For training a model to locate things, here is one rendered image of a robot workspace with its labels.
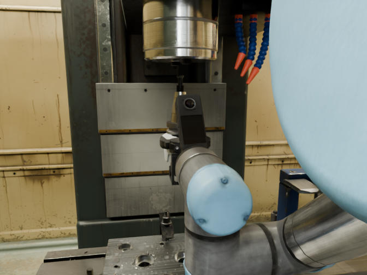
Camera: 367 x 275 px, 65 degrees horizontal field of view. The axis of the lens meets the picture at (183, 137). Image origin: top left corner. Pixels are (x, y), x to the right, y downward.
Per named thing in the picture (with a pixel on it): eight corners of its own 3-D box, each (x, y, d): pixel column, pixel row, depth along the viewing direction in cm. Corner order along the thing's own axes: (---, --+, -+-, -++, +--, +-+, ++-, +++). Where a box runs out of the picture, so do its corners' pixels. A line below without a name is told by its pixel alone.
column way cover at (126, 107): (223, 211, 118) (226, 83, 108) (102, 219, 110) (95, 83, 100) (219, 205, 122) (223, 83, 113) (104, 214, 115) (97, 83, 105)
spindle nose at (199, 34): (197, 64, 73) (197, 13, 70) (232, 59, 58) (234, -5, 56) (135, 62, 67) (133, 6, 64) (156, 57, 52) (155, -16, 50)
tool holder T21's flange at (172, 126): (187, 129, 69) (187, 119, 69) (199, 133, 64) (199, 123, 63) (163, 131, 67) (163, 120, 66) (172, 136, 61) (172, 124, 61)
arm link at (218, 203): (191, 247, 33) (191, 177, 31) (177, 207, 44) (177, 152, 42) (256, 241, 34) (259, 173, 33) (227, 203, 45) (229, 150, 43)
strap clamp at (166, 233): (175, 268, 82) (174, 219, 79) (163, 269, 81) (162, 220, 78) (169, 243, 94) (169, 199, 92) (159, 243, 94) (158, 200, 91)
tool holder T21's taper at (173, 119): (185, 120, 68) (185, 90, 66) (193, 122, 64) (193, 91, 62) (167, 121, 66) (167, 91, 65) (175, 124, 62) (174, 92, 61)
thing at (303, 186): (326, 193, 55) (326, 190, 55) (301, 195, 54) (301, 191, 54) (305, 181, 62) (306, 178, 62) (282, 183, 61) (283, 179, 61)
